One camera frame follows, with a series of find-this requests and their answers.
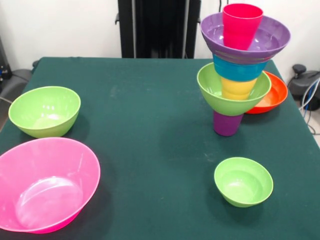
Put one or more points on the blue plastic bowl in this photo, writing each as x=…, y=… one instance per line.
x=237, y=71

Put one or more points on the large pink plastic bowl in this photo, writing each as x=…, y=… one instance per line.
x=50, y=185

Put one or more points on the black chair base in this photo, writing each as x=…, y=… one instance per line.
x=15, y=82
x=300, y=80

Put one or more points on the orange-red plastic bowl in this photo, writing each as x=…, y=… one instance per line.
x=275, y=97

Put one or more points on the small green plastic bowl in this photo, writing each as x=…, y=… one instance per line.
x=242, y=185

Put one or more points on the dark green tablecloth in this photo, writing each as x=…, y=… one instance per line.
x=160, y=120

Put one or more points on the yellow plastic cup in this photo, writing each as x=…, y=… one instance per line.
x=237, y=90

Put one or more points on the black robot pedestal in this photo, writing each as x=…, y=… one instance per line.
x=160, y=25

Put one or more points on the purple plastic bowl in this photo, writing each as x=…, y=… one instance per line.
x=272, y=37

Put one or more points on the purple plastic cup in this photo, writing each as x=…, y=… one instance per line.
x=226, y=125

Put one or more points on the red plastic cup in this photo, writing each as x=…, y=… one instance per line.
x=240, y=30

